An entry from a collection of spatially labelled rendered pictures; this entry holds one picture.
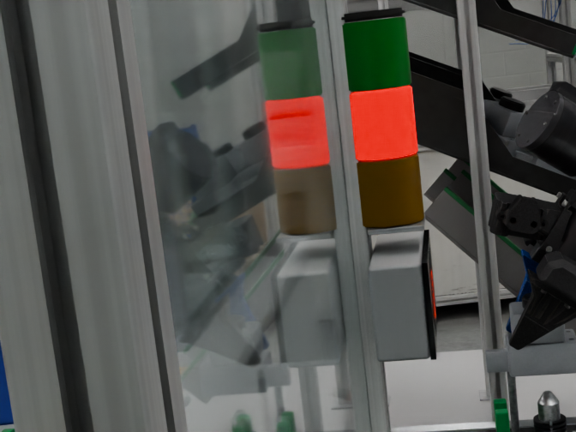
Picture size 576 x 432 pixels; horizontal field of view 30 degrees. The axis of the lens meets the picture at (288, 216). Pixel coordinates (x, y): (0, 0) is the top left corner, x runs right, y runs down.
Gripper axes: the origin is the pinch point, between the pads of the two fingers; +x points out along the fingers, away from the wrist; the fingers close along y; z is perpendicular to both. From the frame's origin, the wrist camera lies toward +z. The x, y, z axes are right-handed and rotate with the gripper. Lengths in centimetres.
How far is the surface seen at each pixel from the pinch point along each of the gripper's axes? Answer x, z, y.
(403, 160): -8.2, 18.3, 21.0
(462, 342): 95, -62, -359
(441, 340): 100, -54, -364
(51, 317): -9, 25, 78
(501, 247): -0.1, 2.0, -22.2
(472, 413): 25, -11, -46
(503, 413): 9.4, -2.8, 1.9
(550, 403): 6.5, -6.2, 0.8
